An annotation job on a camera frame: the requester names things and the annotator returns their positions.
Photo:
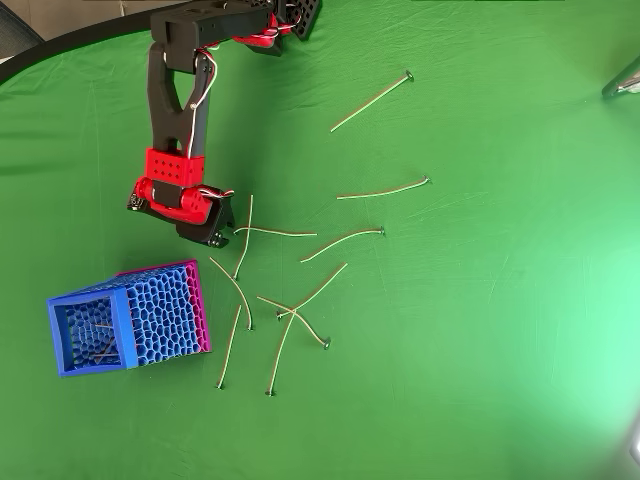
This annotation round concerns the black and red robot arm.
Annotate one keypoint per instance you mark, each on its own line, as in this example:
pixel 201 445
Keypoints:
pixel 160 115

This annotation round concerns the blue and magenta mesh basket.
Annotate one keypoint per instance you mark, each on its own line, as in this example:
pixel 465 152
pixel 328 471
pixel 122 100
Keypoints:
pixel 160 315

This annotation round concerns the green table cloth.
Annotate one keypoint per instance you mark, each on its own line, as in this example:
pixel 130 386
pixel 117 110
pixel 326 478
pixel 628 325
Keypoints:
pixel 450 300

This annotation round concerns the dark office chair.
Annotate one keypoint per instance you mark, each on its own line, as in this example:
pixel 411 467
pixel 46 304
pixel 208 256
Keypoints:
pixel 15 35

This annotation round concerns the silver metal pole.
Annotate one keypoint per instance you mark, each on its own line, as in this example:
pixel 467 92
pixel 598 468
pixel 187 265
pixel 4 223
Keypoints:
pixel 625 82

